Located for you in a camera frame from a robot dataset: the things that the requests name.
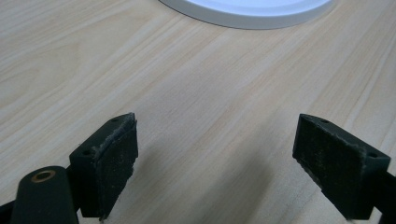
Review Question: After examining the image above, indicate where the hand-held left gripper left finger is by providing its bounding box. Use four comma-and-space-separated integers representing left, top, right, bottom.
68, 112, 139, 221

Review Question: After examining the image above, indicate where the white round plate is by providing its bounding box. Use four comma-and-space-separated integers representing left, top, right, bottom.
158, 0, 338, 31

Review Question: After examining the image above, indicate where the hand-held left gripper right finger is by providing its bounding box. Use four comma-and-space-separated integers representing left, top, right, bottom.
291, 113, 391, 221

